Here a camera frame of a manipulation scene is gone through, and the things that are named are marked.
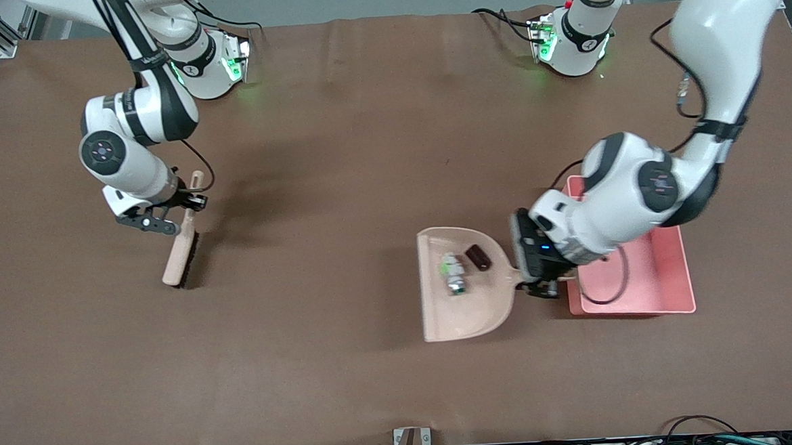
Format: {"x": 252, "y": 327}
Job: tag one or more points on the brown table mat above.
{"x": 310, "y": 390}

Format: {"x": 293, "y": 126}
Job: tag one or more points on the pink plastic bin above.
{"x": 643, "y": 284}

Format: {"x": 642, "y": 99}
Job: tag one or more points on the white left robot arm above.
{"x": 625, "y": 190}

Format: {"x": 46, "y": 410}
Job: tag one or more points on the green-lit base connector box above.
{"x": 237, "y": 64}
{"x": 544, "y": 42}

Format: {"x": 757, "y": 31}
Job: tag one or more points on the small black capacitor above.
{"x": 478, "y": 257}

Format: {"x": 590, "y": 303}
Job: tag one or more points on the beige plastic dustpan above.
{"x": 441, "y": 315}

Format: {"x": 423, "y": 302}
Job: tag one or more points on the green-lit left base connector box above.
{"x": 544, "y": 42}

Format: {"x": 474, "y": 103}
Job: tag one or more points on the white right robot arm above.
{"x": 114, "y": 152}

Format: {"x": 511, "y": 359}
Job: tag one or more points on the beige hand brush black bristles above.
{"x": 179, "y": 257}

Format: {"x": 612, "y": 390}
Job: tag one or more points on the green-lit right base connector box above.
{"x": 237, "y": 64}

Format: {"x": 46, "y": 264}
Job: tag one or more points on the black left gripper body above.
{"x": 552, "y": 272}

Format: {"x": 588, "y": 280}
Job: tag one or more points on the white orange electrical connector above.
{"x": 455, "y": 284}

